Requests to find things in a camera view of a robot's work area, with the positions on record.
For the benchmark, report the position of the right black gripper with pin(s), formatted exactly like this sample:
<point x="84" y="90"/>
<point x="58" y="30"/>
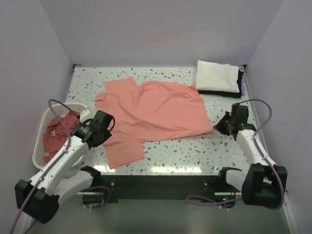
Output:
<point x="219" y="125"/>

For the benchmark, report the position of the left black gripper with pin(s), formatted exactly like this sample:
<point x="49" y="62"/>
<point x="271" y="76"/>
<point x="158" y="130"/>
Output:
<point x="107" y="134"/>

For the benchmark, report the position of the salmon pink t-shirt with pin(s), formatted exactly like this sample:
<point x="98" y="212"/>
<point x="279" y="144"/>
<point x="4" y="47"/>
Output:
<point x="152" y="111"/>

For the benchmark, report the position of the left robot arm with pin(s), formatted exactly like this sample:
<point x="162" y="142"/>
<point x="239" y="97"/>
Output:
<point x="41" y="196"/>

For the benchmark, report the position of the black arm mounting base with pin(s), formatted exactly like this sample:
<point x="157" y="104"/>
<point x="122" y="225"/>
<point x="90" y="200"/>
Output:
<point x="204" y="188"/>

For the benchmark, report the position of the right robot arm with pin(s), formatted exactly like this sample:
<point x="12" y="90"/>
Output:
<point x="265" y="182"/>

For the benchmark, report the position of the folded black t-shirt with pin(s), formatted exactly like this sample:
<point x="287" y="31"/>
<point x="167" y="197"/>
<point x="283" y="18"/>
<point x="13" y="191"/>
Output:
<point x="228" y="94"/>

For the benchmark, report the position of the dark pink crumpled t-shirt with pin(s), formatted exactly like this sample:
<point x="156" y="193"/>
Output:
<point x="55" y="136"/>

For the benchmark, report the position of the white plastic laundry basket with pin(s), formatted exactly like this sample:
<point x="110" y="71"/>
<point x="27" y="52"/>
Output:
<point x="39" y="151"/>

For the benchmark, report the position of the folded white t-shirt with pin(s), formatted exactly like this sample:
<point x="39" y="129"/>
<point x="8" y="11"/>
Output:
<point x="216" y="77"/>

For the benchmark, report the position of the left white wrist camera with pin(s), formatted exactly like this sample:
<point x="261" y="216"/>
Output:
<point x="85" y="115"/>

